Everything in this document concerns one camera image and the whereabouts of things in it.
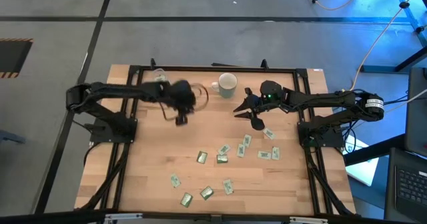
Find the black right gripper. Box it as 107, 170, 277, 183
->
233, 79, 285, 120

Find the teal ceramic mug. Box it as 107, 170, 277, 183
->
211, 72, 238, 99

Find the white box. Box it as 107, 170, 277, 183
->
343, 135, 380, 187

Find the black diagonal bar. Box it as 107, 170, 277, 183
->
343, 133, 406, 167

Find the blue-lit metal stand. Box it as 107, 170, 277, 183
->
360, 0, 427, 73

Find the hazard striped floor hatch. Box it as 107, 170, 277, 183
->
0, 38, 34, 79

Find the grey chair base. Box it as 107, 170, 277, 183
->
0, 129, 27, 145

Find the dark laptop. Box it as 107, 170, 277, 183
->
383, 147, 427, 223

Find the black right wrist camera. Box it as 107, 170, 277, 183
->
250, 115, 266, 132

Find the black aluminium table frame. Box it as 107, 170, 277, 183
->
75, 57, 356, 218

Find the beige cable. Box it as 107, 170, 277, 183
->
383, 89, 427, 115
350, 0, 427, 91

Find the black camera rig beam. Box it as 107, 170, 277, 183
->
0, 210, 427, 224

